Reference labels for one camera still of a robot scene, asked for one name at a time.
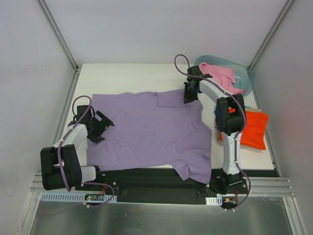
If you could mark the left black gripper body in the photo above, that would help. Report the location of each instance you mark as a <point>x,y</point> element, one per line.
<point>98,128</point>

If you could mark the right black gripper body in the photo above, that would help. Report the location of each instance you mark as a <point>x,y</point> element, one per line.
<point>190,92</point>

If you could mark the purple t shirt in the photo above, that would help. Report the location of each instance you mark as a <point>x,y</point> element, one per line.
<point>153,129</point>

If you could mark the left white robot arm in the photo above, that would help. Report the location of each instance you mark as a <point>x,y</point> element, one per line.
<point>60,166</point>

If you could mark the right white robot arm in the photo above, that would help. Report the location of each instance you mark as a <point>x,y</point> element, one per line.
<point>230,119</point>

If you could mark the folded teal t shirt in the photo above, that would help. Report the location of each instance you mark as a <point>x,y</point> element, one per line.
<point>247,107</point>

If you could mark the pink t shirt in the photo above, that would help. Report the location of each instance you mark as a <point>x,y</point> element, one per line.
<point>223,76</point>

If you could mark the clear blue plastic bin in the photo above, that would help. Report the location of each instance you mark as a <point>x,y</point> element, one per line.
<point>244,76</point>

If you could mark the folded orange t shirt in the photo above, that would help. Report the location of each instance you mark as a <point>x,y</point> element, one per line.
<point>254,133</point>

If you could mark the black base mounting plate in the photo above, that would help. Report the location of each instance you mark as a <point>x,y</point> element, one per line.
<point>162,196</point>

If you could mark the left white cable duct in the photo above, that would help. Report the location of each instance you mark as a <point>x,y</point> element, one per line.
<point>77,197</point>

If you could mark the white cable duct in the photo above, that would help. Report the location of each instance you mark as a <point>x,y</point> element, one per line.
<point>77,197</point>
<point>214,201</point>

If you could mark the right white cable duct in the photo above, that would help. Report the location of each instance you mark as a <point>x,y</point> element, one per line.
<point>214,201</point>

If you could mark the left aluminium frame post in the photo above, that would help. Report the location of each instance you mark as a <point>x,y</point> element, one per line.
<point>55,29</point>

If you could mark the aluminium frame post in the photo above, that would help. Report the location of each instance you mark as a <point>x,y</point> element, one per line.
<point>273,29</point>
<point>55,29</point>

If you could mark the right aluminium frame post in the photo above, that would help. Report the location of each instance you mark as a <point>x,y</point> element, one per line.
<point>273,29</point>

